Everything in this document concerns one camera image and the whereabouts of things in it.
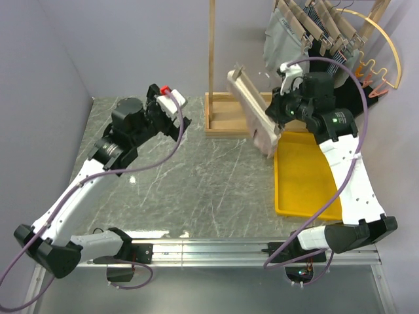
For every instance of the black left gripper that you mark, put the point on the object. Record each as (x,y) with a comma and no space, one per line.
(171,129)

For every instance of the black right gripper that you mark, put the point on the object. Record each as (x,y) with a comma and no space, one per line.
(275,110)

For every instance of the pink and cream underwear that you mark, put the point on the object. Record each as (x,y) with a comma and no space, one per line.
(264,132)

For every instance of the beige clip hanger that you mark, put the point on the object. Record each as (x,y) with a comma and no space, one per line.
(251,101)

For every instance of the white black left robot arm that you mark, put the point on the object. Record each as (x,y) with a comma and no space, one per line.
(50,240)

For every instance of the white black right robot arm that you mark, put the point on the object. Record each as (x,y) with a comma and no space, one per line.
(364,221)

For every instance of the black hanging underwear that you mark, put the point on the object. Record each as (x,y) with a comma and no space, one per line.
(314,51)
(348,97)

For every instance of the black rear hanging underwear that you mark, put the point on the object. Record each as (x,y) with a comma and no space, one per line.
(348,97)

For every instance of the light grey hanging underwear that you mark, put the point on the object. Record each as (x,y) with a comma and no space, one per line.
(349,60)

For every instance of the orange wavy clip hanger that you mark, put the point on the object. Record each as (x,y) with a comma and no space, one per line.
(372,78)

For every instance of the beige hanger on grey underwear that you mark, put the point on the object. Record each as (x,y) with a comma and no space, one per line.
(295,25)

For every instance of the yellow plastic tray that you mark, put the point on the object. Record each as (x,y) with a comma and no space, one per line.
(303,181)

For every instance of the gold metal arc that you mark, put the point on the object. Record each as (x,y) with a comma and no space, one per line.
(390,45)

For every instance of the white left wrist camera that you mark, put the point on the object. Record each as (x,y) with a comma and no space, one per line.
(166,102)

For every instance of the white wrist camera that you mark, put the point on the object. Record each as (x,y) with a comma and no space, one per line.
(291,78)
(166,102)

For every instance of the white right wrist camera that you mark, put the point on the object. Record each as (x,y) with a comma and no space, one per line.
(291,78)

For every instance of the wooden rack upright post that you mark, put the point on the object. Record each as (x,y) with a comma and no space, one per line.
(211,46)

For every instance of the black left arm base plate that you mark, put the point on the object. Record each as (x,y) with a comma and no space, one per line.
(134,252)

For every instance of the wooden rack right post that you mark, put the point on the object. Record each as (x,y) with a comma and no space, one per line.
(373,19)

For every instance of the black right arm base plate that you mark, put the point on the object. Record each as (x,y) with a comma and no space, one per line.
(294,250)

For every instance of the aluminium rail frame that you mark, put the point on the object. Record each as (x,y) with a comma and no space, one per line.
(208,213)

